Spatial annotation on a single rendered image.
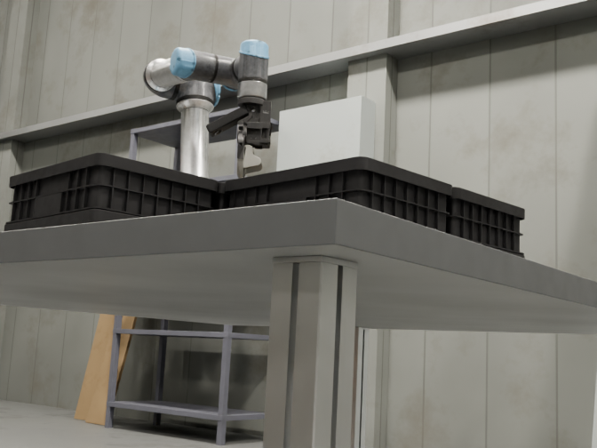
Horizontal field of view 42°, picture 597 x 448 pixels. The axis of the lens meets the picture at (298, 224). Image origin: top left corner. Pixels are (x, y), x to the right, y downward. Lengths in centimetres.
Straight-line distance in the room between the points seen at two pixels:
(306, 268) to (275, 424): 15
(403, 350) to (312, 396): 414
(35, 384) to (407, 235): 690
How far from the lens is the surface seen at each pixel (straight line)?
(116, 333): 564
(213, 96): 246
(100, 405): 591
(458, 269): 83
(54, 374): 732
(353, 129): 492
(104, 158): 154
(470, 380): 464
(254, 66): 200
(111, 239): 85
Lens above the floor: 57
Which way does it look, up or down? 9 degrees up
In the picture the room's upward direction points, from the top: 3 degrees clockwise
